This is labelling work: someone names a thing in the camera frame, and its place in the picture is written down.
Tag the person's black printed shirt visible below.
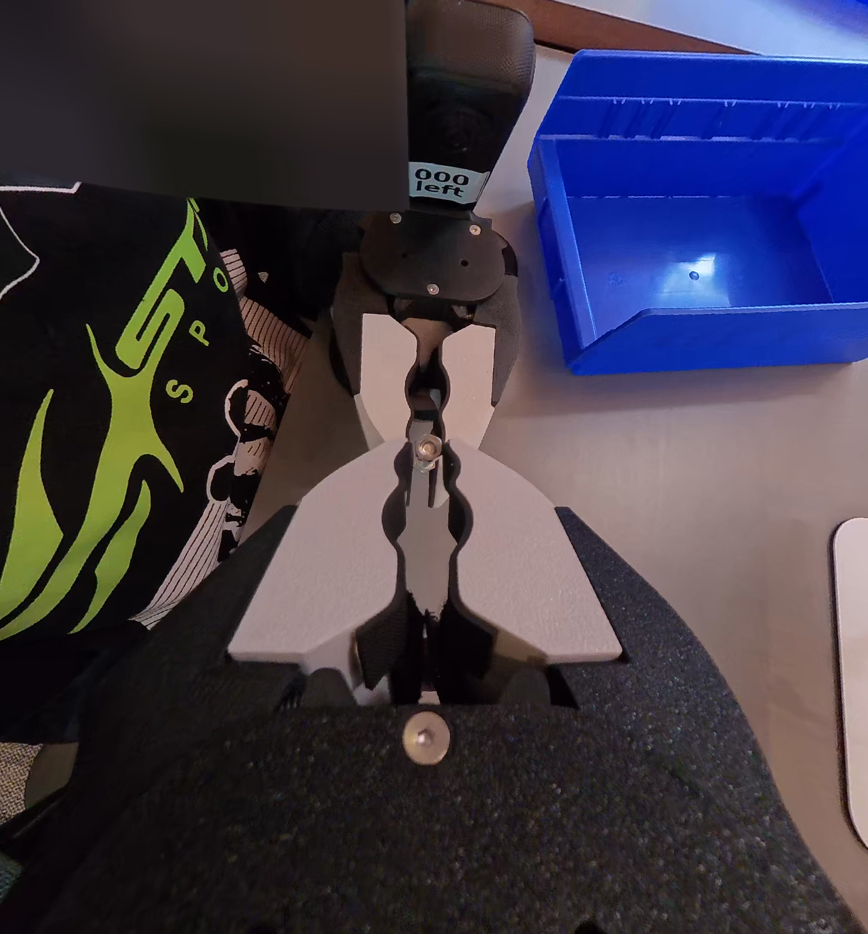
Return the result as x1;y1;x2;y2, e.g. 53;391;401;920
0;175;318;753

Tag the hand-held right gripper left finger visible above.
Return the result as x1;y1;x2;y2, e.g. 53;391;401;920
227;440;414;707

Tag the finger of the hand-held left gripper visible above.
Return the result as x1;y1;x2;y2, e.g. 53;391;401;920
440;325;496;448
359;314;420;448

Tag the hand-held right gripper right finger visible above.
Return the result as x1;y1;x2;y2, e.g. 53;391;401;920
440;438;623;705

